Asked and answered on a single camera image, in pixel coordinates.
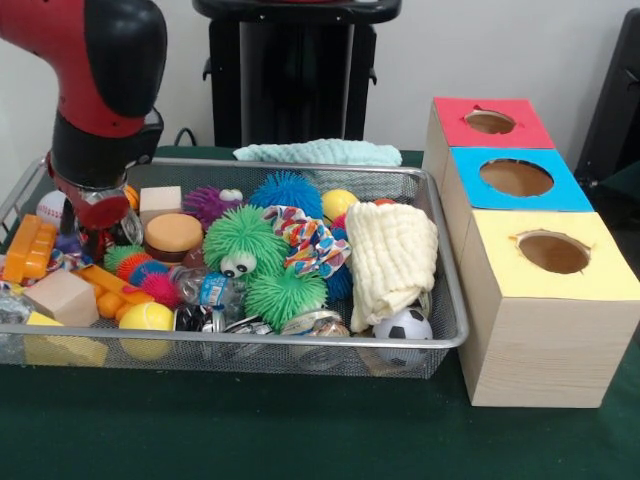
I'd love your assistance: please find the yellow tennis ball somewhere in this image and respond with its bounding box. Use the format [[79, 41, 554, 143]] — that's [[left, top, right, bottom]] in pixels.
[[118, 302, 176, 361]]

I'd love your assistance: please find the green spiky ball with face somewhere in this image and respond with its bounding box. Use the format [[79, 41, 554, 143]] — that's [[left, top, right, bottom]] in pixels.
[[203, 205, 289, 281]]

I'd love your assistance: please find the black chair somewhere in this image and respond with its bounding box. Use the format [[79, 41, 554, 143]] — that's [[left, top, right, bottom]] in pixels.
[[575, 10, 640, 201]]

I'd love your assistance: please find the small soccer ball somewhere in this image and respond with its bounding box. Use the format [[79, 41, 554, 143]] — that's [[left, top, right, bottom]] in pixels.
[[374, 308, 434, 343]]

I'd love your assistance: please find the wooden box with three holes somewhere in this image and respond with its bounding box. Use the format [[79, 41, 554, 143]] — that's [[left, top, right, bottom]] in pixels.
[[423, 97, 640, 409]]

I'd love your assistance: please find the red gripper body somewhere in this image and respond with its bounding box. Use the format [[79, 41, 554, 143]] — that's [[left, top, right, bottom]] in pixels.
[[48, 155, 131, 231]]

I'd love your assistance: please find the plain wooden cube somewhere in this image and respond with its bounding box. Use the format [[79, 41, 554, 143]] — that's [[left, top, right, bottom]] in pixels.
[[23, 270, 101, 328]]

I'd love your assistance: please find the clear mesh bin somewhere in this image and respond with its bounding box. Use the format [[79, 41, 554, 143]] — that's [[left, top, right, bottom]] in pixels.
[[0, 155, 471, 378]]

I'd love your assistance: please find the cream waffle cloth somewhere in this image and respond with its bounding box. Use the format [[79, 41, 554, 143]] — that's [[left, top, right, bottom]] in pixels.
[[345, 202, 440, 334]]

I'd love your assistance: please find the orange toy building block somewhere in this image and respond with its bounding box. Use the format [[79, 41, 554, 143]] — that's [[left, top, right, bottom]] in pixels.
[[2, 215, 58, 286]]

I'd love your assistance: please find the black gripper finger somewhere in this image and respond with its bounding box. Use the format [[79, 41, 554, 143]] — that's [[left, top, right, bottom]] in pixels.
[[85, 228, 106, 263]]

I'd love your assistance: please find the multicoloured patterned cloth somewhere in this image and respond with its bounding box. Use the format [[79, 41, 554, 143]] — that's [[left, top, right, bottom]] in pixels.
[[263, 205, 353, 279]]

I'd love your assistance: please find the yellow toy cheese wedge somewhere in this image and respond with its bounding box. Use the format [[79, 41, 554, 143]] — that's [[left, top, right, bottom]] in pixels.
[[22, 312, 109, 367]]

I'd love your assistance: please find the dark green tablecloth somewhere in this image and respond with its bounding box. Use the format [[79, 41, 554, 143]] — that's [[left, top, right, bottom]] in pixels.
[[0, 145, 640, 480]]

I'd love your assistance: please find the mint green cloth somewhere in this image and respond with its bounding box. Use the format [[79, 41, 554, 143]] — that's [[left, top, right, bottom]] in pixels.
[[233, 138, 403, 169]]

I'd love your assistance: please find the yellow-green ball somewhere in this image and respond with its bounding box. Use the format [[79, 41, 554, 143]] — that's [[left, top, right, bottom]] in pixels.
[[322, 189, 359, 223]]

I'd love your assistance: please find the blue spiky ball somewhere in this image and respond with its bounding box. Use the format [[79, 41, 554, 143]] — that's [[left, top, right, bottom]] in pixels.
[[250, 170, 324, 216]]

